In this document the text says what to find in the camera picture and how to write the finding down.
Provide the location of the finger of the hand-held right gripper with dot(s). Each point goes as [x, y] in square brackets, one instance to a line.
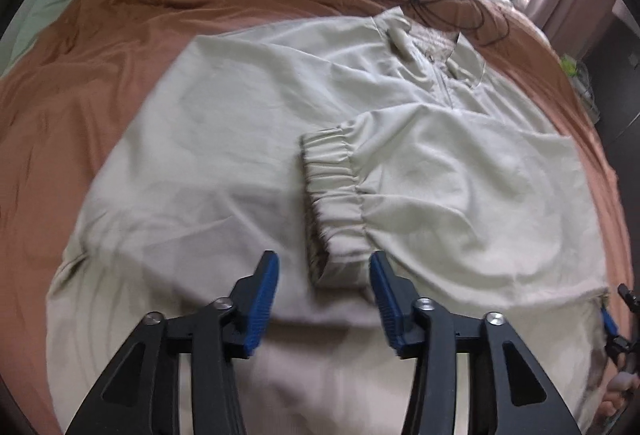
[608, 322]

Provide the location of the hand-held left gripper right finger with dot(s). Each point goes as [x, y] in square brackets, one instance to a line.
[387, 305]

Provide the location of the orange-brown blanket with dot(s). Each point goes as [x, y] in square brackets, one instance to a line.
[75, 65]

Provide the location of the cream jacket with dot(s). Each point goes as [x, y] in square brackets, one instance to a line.
[225, 140]

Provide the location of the pale green bed sheet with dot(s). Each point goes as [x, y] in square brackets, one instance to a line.
[40, 15]

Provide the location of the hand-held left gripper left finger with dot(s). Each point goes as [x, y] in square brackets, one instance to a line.
[260, 305]

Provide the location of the green items on nightstand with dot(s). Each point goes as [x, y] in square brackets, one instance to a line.
[570, 65]

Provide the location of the person's right hand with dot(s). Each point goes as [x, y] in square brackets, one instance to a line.
[617, 387]

